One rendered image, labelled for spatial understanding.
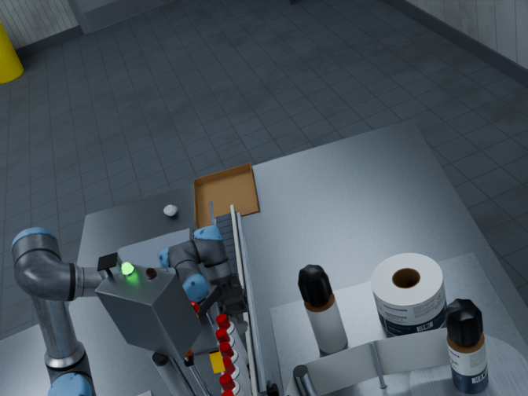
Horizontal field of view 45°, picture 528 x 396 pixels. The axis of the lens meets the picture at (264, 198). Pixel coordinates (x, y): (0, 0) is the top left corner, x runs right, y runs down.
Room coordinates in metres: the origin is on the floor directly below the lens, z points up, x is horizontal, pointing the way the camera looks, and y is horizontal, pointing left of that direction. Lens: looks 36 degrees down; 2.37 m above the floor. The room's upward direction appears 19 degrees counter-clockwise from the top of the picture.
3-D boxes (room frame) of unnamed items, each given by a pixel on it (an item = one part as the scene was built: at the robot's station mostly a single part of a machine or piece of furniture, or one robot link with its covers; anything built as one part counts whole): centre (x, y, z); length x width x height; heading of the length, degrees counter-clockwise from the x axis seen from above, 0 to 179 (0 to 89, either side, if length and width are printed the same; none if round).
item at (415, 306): (1.24, -0.30, 0.95); 0.20 x 0.20 x 0.14
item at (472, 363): (0.95, -0.35, 1.04); 0.09 x 0.09 x 0.29
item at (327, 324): (1.23, -0.05, 1.03); 0.09 x 0.09 x 0.30
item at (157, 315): (1.08, 0.33, 1.38); 0.17 x 0.10 x 0.19; 50
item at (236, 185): (2.17, 0.15, 0.85); 0.30 x 0.26 x 0.04; 175
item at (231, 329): (1.27, 0.22, 0.98); 0.05 x 0.05 x 0.20
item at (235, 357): (1.17, 0.23, 0.98); 0.05 x 0.05 x 0.20
